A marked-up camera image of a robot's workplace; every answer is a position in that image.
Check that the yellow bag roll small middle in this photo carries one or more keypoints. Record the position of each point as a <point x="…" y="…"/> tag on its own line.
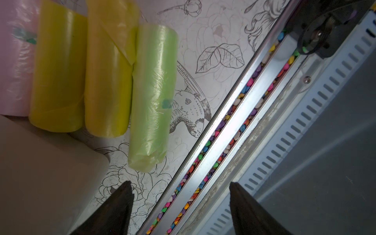
<point x="57" y="98"/>

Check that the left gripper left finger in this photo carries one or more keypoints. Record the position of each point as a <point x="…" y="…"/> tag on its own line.
<point x="113" y="216"/>

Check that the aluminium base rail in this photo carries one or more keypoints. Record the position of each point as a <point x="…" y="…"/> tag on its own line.
<point x="223" y="136"/>

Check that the green bag roll bottom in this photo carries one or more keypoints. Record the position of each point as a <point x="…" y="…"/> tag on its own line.
<point x="154" y="80"/>

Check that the white slotted cable duct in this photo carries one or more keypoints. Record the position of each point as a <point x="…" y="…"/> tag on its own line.
<point x="300" y="96"/>

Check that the yellow bag roll lower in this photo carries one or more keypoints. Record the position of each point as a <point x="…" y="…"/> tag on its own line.
<point x="111" y="53"/>

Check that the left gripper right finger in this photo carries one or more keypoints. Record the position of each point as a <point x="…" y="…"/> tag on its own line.
<point x="249" y="217"/>

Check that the white plastic storage box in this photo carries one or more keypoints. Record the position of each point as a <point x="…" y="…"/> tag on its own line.
<point x="47" y="179"/>

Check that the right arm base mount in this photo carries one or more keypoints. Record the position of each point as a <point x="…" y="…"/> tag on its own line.
<point x="320" y="27"/>

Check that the pink bag roll middle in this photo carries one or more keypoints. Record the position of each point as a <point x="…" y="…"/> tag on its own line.
<point x="19" y="26"/>

